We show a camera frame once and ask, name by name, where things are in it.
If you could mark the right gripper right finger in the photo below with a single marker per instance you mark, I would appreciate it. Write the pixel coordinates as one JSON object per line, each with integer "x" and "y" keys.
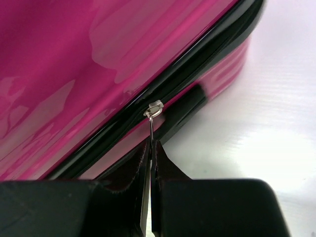
{"x": 185, "y": 207}

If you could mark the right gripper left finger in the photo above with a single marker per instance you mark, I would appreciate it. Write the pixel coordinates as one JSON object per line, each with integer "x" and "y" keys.
{"x": 114, "y": 205}

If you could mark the pink teal kids suitcase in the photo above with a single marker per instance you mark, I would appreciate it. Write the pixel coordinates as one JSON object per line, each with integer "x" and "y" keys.
{"x": 77, "y": 75}

